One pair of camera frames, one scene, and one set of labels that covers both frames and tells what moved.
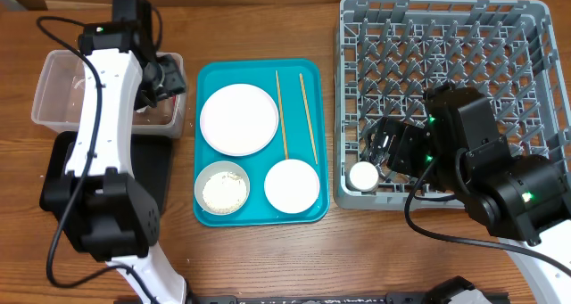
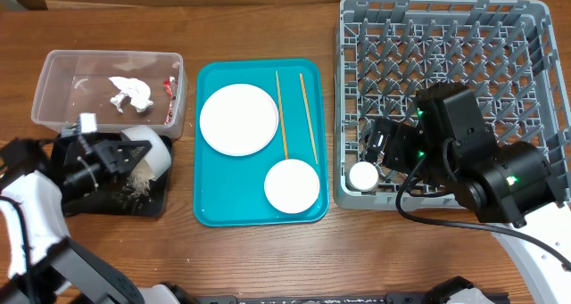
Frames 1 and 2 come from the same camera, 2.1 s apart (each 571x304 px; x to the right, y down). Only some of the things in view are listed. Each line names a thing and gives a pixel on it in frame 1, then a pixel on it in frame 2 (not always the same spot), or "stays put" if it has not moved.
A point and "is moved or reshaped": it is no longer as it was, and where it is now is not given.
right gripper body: (384, 143) stays put
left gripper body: (167, 79) to (89, 176)
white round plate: (239, 119) stays put
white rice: (225, 193) is moved or reshaped
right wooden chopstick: (309, 119) stays put
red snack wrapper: (176, 104) is moved or reshaped
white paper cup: (363, 176) stays put
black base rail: (444, 297) stays put
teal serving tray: (300, 90) stays put
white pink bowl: (292, 185) stays put
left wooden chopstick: (283, 114) stays put
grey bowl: (222, 188) to (158, 160)
